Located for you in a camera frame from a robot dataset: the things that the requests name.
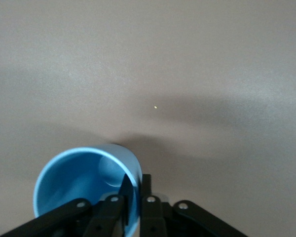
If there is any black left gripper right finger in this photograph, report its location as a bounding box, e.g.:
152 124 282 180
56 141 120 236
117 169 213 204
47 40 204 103
139 174 248 237

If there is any blue plastic cup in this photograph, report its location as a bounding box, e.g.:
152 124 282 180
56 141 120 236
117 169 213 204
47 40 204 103
33 144 143 237

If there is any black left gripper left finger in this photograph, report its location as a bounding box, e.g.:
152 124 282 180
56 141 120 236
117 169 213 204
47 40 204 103
0 174 134 237

